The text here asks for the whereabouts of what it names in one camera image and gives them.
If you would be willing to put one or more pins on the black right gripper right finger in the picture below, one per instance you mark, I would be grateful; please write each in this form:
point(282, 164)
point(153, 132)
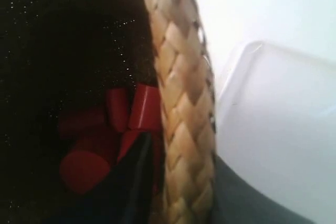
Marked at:
point(237, 202)

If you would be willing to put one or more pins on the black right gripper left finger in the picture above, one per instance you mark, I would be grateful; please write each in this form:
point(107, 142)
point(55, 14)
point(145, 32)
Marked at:
point(125, 195)

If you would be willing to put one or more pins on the brown woven wicker basket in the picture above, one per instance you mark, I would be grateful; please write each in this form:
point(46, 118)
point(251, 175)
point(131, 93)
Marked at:
point(59, 58)

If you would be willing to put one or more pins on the red cylinder at rim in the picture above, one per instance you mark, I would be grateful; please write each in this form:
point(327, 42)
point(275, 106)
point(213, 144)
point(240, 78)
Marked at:
point(129, 138)

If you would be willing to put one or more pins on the large red cylinder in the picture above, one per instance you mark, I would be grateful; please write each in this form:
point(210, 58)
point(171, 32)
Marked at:
point(145, 112)

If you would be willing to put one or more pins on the long thin red cylinder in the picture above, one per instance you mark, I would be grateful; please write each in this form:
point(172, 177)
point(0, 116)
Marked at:
point(117, 104)

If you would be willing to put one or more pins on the white plastic tray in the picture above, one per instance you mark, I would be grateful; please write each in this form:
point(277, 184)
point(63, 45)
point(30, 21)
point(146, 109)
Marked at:
point(275, 116)

